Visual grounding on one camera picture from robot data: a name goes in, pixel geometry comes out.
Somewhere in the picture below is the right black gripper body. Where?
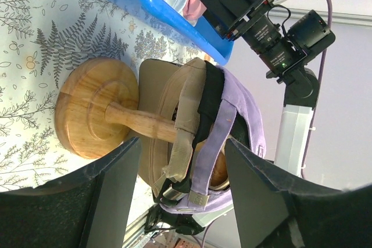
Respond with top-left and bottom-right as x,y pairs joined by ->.
230,0 -> 335,82

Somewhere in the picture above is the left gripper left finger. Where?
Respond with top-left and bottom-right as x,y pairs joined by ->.
1,138 -> 141,247

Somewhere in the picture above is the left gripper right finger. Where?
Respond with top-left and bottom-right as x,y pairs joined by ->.
225,139 -> 371,248

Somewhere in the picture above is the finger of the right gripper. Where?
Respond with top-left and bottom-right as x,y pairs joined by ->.
203,9 -> 235,39
200,0 -> 267,24

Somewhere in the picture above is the black baseball cap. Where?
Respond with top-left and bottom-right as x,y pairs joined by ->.
152,62 -> 251,205

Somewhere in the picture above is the purple baseball cap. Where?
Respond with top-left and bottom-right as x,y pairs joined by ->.
159,64 -> 267,214

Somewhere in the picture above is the beige baseball cap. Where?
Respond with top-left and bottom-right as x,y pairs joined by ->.
138,57 -> 206,196

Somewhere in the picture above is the wooden hat stand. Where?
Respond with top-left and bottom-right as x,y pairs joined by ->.
54,57 -> 230,192

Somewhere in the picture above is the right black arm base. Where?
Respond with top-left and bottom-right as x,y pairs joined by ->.
144,204 -> 205,236

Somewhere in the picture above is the floral table mat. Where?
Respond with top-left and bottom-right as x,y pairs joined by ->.
1,0 -> 208,192

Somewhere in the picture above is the aluminium front rail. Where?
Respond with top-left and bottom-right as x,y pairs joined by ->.
122,207 -> 160,248

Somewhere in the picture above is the aluminium enclosure frame post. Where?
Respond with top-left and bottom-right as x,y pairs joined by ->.
267,6 -> 372,25

